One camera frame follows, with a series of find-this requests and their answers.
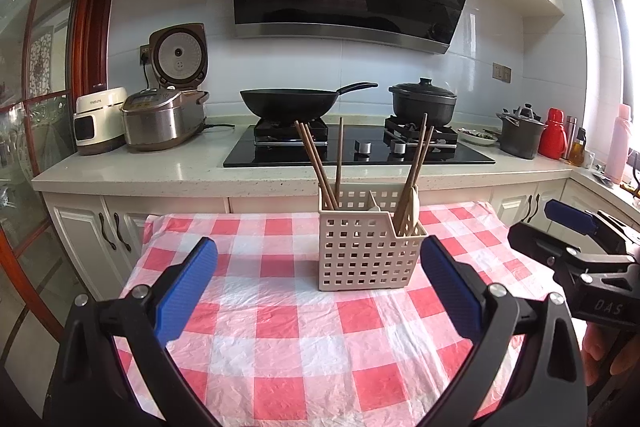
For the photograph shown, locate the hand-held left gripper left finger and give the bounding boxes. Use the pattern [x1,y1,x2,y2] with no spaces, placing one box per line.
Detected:
[47,237,218,427]

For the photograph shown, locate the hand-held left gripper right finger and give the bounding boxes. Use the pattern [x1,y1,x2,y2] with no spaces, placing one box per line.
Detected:
[421,235,588,427]

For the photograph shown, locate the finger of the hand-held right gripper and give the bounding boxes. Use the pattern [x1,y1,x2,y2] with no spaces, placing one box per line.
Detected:
[545,200,640,248]
[507,221,636,275]

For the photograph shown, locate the white ceramic spoon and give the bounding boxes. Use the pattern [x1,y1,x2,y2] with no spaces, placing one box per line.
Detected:
[406,184,423,238]

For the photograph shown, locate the brown wooden chopstick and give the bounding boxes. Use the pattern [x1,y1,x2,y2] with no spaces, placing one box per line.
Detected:
[294,120,335,211]
[300,122,338,210]
[393,142,426,235]
[400,126,436,235]
[335,117,345,208]
[394,112,428,230]

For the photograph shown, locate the white plastic utensil basket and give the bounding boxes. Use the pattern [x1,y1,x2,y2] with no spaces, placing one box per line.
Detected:
[318,190,427,292]

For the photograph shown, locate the person's right hand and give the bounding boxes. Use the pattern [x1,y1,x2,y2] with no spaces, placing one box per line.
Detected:
[580,321,640,390]

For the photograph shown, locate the amber oil bottle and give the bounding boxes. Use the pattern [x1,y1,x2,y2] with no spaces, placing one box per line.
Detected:
[570,128,587,167]

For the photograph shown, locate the steel bottle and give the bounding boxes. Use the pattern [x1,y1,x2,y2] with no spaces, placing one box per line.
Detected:
[565,116,578,160]

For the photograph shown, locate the red thermos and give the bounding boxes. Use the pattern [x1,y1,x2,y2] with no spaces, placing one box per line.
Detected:
[538,108,568,159]

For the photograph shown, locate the pink bottle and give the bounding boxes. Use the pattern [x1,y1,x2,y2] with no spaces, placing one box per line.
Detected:
[607,104,632,185]

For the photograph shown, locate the grey stockpot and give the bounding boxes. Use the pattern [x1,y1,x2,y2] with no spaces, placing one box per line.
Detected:
[496,104,547,159]

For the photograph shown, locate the red white checked tablecloth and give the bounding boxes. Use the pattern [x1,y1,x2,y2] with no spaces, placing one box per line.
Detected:
[112,202,556,427]

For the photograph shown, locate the plate with food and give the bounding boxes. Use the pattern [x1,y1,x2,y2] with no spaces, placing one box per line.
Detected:
[457,127,501,145]

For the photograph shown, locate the white kitchen base cabinets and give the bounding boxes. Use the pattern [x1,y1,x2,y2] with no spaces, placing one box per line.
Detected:
[31,114,640,323]

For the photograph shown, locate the black glass gas hob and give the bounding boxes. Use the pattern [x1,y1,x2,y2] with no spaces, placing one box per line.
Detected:
[223,116,497,168]

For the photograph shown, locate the steel rice cooker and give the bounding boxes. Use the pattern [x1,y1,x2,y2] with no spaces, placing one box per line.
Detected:
[120,23,211,153]

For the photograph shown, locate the black lidded cooking pot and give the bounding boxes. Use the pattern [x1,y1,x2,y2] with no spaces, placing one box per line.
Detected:
[389,78,458,128]

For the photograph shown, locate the small white kitchen appliance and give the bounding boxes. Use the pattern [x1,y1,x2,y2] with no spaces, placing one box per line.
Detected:
[73,87,128,156]

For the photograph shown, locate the window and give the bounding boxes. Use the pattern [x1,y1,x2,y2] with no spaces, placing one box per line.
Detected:
[602,0,640,108]

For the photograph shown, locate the black wok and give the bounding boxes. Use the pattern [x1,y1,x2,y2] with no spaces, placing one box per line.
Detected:
[240,82,379,120]

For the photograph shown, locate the wooden framed glass door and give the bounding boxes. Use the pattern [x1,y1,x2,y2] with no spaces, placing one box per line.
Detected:
[0,0,116,408]

